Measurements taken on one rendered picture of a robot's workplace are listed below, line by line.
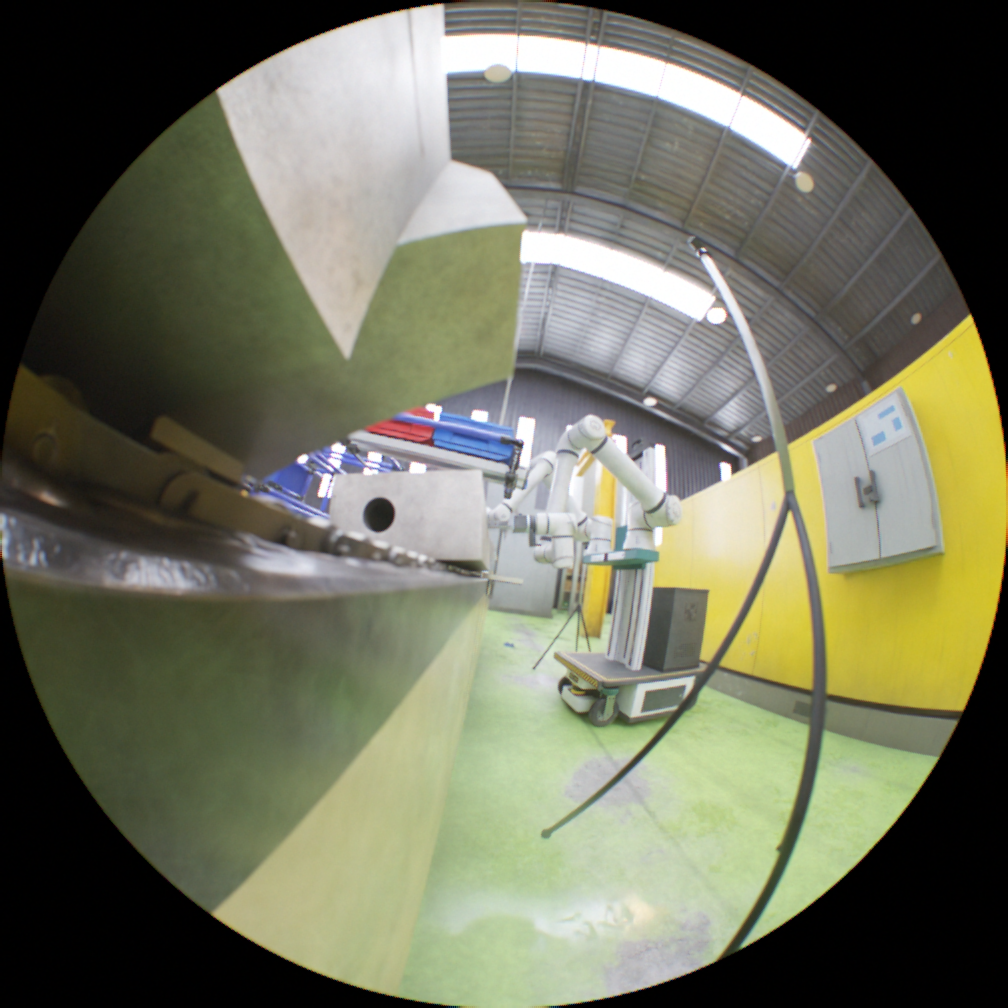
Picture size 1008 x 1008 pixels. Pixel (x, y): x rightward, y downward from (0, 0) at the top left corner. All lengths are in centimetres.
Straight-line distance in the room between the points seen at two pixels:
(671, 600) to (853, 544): 113
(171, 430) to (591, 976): 91
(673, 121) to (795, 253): 445
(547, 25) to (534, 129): 323
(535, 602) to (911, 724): 694
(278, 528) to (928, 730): 214
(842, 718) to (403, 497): 231
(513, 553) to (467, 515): 653
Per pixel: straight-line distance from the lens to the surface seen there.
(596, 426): 137
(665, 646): 192
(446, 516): 64
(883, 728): 209
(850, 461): 194
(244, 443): 16
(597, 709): 176
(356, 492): 72
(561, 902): 92
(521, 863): 98
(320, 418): 15
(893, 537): 178
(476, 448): 108
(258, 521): 15
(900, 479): 181
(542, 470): 192
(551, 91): 912
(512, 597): 714
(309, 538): 20
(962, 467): 198
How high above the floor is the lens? 78
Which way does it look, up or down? 14 degrees up
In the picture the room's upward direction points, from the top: 9 degrees clockwise
